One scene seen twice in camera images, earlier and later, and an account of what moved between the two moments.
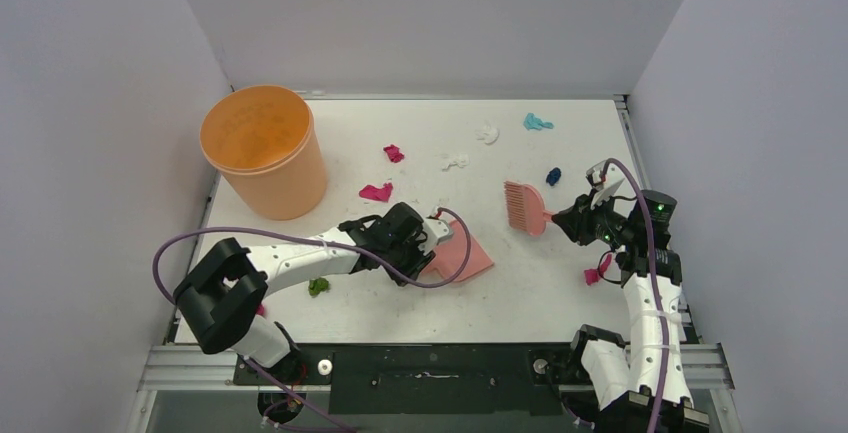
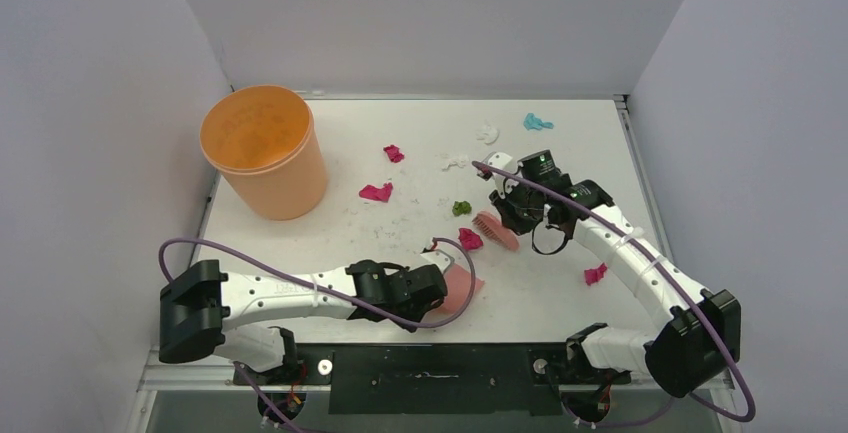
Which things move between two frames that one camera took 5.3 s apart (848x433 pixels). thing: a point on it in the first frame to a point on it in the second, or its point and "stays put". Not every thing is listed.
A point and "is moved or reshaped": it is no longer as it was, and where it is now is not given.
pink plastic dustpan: (450, 253) to (460, 285)
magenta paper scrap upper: (394, 153) stays put
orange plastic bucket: (264, 142) stays put
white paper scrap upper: (487, 134) stays put
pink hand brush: (526, 208) is moved or reshaped
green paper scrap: (317, 286) is moved or reshaped
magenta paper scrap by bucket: (378, 193) stays put
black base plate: (436, 378) stays put
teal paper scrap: (535, 123) stays put
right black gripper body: (577, 223) to (506, 203)
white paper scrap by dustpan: (461, 159) stays put
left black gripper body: (407, 257) to (410, 311)
